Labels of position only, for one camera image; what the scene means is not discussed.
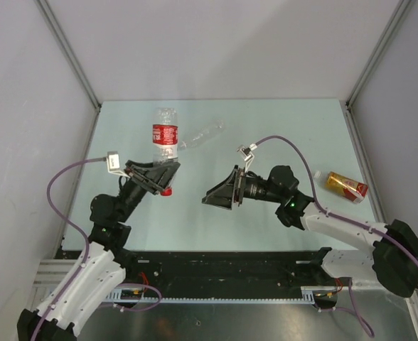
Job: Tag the right aluminium frame post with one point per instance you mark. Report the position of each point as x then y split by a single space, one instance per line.
386 38

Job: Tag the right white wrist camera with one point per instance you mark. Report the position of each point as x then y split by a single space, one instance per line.
247 155

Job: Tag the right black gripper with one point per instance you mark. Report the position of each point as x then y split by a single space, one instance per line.
229 190

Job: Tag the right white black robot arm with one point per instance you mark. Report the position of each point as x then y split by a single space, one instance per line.
393 248

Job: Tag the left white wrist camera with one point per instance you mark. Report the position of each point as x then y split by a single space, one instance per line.
114 165

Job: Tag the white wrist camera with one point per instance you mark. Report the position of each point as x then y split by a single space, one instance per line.
247 155
114 165

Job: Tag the left aluminium frame post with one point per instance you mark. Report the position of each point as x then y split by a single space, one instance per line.
54 26

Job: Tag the aluminium frame post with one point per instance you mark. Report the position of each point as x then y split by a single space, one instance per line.
54 26
386 38

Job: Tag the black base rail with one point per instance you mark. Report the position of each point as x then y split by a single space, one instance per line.
239 277

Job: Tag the red label plastic bottle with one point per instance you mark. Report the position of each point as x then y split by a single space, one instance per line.
165 135

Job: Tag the clear plastic water bottle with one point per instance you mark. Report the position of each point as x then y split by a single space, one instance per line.
198 136

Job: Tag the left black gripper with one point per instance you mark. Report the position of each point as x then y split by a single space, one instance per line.
164 172

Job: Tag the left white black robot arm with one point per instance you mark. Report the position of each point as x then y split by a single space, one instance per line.
104 263

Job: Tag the yellow red tea bottle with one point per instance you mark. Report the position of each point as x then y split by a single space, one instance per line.
341 185

